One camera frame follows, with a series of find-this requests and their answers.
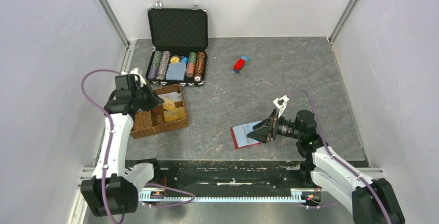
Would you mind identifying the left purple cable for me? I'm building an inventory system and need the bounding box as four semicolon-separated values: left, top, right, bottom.
81;69;196;224

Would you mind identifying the white VIP card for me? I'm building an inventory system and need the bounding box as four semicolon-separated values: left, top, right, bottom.
158;92;183;102

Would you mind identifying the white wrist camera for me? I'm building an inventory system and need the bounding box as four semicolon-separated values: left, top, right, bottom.
273;95;289;117
129;67;147;88

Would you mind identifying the yellow dealer button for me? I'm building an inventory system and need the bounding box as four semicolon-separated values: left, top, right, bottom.
170;55;181;64

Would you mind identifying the purple cable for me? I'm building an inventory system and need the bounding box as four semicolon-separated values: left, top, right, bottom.
81;69;196;224
287;89;393;224

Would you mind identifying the orange VIP card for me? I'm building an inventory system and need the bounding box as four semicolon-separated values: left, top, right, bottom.
163;107;186;123

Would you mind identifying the brown orange chip stack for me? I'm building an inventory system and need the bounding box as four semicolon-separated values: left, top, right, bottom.
194;52;206;82

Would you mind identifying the gold card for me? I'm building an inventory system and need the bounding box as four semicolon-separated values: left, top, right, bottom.
163;97;176;111

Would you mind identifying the green red chip stack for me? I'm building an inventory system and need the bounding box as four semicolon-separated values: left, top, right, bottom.
186;52;197;78

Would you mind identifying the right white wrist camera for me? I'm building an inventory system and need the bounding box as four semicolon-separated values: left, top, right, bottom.
273;95;289;117

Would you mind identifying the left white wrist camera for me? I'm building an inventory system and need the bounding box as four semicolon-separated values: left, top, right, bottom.
129;67;147;88

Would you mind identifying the blue playing card deck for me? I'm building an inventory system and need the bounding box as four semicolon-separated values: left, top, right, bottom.
166;62;186;81

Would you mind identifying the black poker chip case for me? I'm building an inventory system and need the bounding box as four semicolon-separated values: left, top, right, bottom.
145;8;209;87

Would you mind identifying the brown woven divided basket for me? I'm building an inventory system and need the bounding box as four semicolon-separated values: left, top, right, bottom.
130;84;189;139

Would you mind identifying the red leather card holder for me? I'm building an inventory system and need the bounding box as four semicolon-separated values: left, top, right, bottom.
230;121;262;149

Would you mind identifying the red blue toy brick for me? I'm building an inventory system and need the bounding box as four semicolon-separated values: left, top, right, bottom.
233;56;251;73

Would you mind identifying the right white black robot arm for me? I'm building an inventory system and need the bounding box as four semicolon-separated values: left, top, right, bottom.
246;110;405;223

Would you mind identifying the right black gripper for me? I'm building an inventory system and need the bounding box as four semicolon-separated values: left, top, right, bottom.
246;109;303;144

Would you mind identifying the green purple chip stack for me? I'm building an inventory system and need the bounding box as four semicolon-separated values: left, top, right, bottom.
148;51;163;80

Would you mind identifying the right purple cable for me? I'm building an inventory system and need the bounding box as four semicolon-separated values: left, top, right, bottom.
287;89;393;224

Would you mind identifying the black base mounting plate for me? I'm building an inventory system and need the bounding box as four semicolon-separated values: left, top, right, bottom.
156;160;317;198

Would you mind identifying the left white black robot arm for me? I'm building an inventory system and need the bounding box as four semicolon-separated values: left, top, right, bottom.
80;69;164;220

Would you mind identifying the white toothed cable rail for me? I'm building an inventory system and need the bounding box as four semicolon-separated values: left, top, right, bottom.
139;190;306;204

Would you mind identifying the grey purple chip stack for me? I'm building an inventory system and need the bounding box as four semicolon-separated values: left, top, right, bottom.
156;51;170;80

